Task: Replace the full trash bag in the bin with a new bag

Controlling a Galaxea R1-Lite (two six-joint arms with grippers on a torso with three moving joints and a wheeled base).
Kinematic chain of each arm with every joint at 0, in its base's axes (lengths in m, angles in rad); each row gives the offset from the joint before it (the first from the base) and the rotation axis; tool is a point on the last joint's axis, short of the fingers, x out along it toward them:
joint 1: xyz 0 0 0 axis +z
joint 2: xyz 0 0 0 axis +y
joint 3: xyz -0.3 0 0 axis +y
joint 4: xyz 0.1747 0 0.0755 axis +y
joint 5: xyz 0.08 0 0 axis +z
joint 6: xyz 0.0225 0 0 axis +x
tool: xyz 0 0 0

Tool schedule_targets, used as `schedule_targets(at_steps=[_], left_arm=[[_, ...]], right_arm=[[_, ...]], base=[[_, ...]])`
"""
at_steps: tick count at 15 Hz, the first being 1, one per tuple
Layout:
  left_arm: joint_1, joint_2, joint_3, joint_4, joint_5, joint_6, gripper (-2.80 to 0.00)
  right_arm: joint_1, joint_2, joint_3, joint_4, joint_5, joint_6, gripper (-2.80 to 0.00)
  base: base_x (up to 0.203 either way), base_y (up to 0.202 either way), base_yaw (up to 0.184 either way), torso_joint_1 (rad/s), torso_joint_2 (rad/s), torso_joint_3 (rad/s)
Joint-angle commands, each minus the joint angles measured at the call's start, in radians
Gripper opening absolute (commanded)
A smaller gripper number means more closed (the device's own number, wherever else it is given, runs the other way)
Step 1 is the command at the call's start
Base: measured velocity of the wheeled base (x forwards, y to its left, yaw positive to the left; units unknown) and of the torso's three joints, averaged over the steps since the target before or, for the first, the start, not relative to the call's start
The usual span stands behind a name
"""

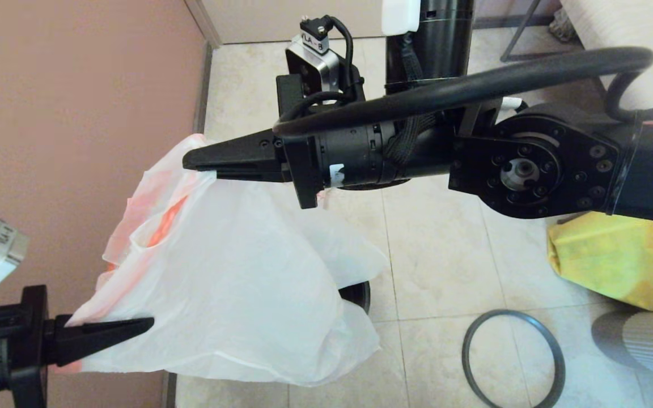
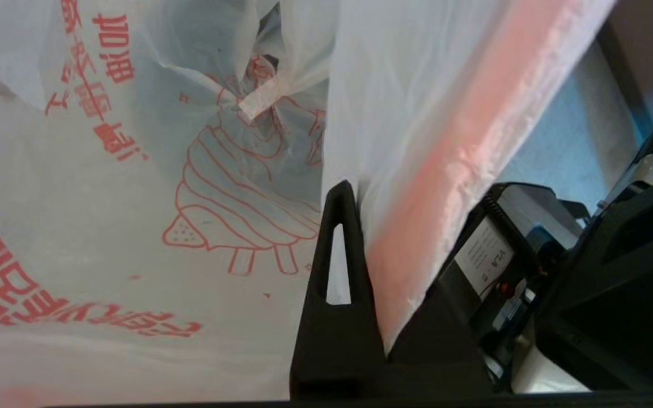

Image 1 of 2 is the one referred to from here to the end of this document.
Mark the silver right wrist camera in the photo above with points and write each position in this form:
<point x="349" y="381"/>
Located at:
<point x="321" y="65"/>

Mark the white door frame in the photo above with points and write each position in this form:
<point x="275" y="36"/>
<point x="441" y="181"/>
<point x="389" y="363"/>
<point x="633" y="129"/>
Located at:
<point x="204" y="25"/>

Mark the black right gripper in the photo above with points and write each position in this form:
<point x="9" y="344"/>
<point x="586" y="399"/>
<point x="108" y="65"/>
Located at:
<point x="355" y="158"/>

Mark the grey cloth bundle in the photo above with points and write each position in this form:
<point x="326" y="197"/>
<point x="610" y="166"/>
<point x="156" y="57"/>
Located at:
<point x="560" y="27"/>

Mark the yellow fabric bag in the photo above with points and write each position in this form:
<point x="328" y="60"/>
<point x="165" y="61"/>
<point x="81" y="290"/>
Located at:
<point x="615" y="260"/>

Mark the black round trash bin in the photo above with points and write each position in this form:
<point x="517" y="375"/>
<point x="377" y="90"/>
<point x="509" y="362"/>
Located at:
<point x="357" y="297"/>

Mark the white door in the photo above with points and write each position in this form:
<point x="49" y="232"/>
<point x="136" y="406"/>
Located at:
<point x="258" y="17"/>

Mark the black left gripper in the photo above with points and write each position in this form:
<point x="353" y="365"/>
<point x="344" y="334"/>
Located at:
<point x="32" y="340"/>

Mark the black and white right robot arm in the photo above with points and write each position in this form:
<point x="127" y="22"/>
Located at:
<point x="530" y="170"/>

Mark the dark metal table frame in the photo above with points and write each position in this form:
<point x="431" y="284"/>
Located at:
<point x="542" y="56"/>

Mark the black right camera bracket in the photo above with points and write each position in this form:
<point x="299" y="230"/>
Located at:
<point x="349" y="85"/>

